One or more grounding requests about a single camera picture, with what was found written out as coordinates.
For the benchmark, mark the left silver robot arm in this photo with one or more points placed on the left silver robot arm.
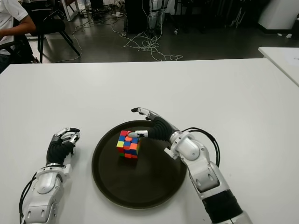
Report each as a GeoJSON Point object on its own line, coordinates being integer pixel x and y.
{"type": "Point", "coordinates": [45, 184]}

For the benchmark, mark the seated person in white shirt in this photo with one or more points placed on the seated person in white shirt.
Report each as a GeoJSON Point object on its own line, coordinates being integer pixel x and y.
{"type": "Point", "coordinates": [9, 14]}

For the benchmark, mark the black cabinet on casters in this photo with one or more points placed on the black cabinet on casters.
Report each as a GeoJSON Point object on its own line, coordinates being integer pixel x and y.
{"type": "Point", "coordinates": [136, 16]}

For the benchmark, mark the multicoloured Rubik's cube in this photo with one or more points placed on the multicoloured Rubik's cube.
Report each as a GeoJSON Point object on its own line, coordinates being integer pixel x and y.
{"type": "Point", "coordinates": [128, 144]}

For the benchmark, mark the crumpled white paper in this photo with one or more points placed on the crumpled white paper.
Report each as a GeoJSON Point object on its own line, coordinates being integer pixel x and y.
{"type": "Point", "coordinates": [289, 35]}

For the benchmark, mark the black four-legged chair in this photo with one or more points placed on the black four-legged chair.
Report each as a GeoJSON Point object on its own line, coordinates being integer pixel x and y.
{"type": "Point", "coordinates": [51, 25]}

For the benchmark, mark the white desk frame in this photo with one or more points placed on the white desk frame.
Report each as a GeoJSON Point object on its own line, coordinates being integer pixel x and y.
{"type": "Point", "coordinates": [73, 12]}

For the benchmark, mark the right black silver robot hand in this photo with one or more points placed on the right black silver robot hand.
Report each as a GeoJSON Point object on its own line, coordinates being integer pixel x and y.
{"type": "Point", "coordinates": [161, 128]}

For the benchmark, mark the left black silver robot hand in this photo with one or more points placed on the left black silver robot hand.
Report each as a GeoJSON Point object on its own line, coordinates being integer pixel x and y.
{"type": "Point", "coordinates": [57, 150]}

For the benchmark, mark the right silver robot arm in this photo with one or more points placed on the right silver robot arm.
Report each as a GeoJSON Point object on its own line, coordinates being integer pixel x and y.
{"type": "Point", "coordinates": [201, 168]}

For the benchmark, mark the white power strip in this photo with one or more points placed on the white power strip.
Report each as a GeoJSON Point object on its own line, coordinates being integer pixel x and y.
{"type": "Point", "coordinates": [117, 14]}

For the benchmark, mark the white side table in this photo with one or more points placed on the white side table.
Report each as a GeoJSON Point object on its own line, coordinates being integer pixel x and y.
{"type": "Point", "coordinates": [282, 60]}

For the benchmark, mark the black wheeled equipment rack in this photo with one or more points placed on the black wheeled equipment rack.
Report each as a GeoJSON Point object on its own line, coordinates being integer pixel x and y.
{"type": "Point", "coordinates": [205, 16]}

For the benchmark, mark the dark brown round plate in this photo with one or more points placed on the dark brown round plate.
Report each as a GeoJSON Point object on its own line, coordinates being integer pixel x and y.
{"type": "Point", "coordinates": [140, 177]}

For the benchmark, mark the black office armchair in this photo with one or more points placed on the black office armchair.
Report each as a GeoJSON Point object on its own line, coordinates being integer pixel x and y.
{"type": "Point", "coordinates": [28, 49]}

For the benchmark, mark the white machine housing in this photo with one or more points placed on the white machine housing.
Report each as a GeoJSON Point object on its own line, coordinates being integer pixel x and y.
{"type": "Point", "coordinates": [280, 14]}

